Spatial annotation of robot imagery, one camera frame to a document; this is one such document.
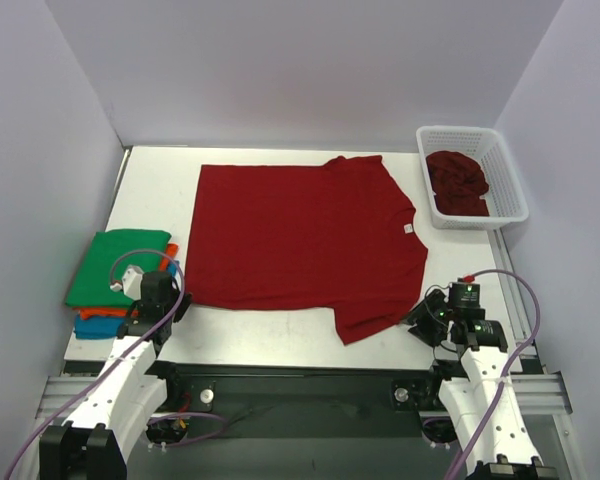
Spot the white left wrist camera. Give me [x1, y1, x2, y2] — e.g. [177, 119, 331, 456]
[110, 265, 144, 300]

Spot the dark red crumpled shirt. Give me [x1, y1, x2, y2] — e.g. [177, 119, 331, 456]
[426, 151, 490, 217]

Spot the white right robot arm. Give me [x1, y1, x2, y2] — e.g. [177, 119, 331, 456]
[394, 276, 559, 479]

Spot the white plastic basket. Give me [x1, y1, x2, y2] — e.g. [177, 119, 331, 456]
[416, 125, 529, 231]

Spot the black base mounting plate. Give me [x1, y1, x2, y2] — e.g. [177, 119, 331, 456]
[149, 360, 461, 439]

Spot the blue folded t shirt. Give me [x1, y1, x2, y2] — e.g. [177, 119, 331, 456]
[73, 259, 181, 342]

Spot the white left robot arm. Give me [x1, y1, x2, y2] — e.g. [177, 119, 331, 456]
[38, 266, 190, 479]

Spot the orange folded t shirt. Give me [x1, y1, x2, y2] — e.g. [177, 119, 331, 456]
[66, 234, 179, 319]

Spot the green folded t shirt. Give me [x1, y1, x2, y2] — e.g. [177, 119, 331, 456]
[63, 228, 172, 310]

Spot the red t shirt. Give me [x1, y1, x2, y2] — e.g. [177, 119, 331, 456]
[185, 155, 428, 344]

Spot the aluminium extrusion rail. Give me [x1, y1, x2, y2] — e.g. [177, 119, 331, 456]
[35, 374, 573, 419]

